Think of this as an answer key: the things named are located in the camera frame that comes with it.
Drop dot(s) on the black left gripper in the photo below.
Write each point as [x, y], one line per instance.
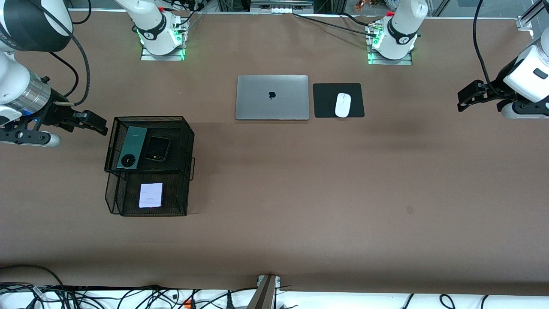
[496, 87]

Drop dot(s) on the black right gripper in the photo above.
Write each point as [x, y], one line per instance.
[55, 112]

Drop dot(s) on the green phone round camera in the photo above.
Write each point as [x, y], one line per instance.
[132, 146]

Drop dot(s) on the black flip phone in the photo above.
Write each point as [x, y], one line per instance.
[157, 148]

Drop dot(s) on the lavender phone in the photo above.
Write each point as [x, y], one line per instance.
[151, 195]

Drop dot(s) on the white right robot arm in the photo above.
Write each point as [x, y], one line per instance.
[13, 81]

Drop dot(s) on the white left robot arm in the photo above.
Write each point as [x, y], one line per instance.
[401, 30]

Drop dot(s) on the black mesh two-tier organizer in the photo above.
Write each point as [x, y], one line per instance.
[171, 193]

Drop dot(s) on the white computer mouse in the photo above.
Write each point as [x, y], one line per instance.
[343, 105]

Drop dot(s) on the black mouse pad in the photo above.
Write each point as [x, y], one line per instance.
[326, 101]

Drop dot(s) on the silver laptop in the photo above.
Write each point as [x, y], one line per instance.
[272, 103]

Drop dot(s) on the white socket block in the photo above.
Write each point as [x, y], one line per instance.
[281, 10]

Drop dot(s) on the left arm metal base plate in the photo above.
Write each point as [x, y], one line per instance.
[407, 62]

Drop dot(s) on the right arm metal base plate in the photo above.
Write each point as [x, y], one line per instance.
[148, 56]

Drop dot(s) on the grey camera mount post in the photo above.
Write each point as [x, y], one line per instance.
[263, 296]

